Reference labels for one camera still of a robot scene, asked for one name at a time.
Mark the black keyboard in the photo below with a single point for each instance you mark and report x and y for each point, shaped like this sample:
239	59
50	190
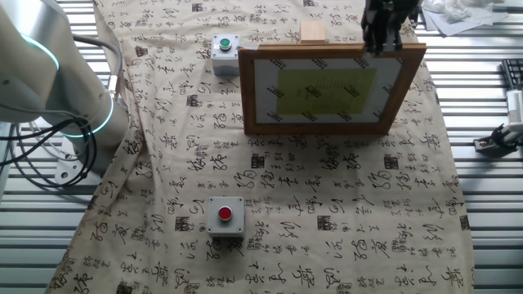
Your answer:
514	73

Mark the wooden picture frame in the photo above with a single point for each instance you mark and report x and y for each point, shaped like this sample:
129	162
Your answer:
327	128

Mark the white ribbed device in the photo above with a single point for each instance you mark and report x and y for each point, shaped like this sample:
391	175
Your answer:
515	107

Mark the grey box red button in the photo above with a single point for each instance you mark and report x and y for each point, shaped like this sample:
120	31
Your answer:
225	218

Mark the black clamp tool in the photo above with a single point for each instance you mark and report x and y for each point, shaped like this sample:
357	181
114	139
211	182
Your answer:
492	143

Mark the white crumpled papers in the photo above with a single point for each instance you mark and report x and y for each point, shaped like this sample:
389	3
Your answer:
457	20

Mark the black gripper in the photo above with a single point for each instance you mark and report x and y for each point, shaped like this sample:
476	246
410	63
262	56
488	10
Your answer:
388	14

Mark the beige calligraphy print cloth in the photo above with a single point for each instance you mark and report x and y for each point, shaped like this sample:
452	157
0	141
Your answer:
286	183

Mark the small wooden block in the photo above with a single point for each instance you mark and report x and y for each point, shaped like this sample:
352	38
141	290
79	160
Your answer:
313	33

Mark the grey exterior camera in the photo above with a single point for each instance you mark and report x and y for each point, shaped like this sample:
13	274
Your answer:
415	18

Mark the grey box green button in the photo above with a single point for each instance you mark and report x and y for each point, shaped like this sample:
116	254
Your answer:
224	57

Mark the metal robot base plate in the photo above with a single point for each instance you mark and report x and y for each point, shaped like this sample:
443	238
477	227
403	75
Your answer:
69	169

